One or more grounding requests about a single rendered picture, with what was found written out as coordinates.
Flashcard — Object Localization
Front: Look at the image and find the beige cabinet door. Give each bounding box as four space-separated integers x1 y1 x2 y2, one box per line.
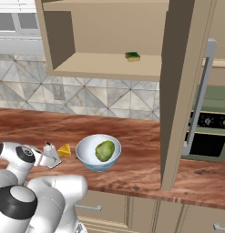
159 0 219 192

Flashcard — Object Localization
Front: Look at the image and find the silver cheese grater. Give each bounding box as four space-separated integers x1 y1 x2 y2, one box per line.
43 141 62 170

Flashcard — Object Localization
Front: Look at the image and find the beige drawer front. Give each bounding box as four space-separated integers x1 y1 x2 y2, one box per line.
174 203 225 233
73 190 130 230

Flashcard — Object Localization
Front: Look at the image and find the beige open wall cabinet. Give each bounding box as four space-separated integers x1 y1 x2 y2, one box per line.
35 0 171 82

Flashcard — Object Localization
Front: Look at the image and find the white window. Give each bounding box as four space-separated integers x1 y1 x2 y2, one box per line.
0 0 43 56

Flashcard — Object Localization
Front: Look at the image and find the beige base cabinet panel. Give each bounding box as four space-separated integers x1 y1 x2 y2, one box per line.
128 196 185 233

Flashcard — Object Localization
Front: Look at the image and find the grey wall outlet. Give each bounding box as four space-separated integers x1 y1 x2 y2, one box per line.
51 83 66 102

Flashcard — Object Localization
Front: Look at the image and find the yellow cheese wedge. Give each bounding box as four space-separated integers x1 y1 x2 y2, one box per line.
56 143 73 158

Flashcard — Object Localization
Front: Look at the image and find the white salad bowl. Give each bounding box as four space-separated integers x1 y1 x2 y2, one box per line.
75 134 122 173

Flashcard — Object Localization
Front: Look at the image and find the green and yellow sponge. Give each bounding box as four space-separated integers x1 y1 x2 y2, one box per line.
125 51 141 63

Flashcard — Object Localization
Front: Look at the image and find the green lettuce head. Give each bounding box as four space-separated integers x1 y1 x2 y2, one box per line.
95 139 116 163

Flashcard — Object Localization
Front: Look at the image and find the beige closed wall cabinet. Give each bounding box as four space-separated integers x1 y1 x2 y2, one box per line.
204 0 225 68

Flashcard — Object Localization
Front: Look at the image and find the grey drawer handle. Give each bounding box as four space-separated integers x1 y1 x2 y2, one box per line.
212 222 225 233
74 204 103 213

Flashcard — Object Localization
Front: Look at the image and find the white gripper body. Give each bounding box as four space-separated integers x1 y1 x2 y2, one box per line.
33 147 48 167

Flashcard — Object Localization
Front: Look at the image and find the green oven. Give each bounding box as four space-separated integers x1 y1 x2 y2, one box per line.
180 85 225 164

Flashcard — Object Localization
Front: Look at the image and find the grey cabinet door handle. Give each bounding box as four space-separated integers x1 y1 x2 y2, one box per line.
181 38 218 157

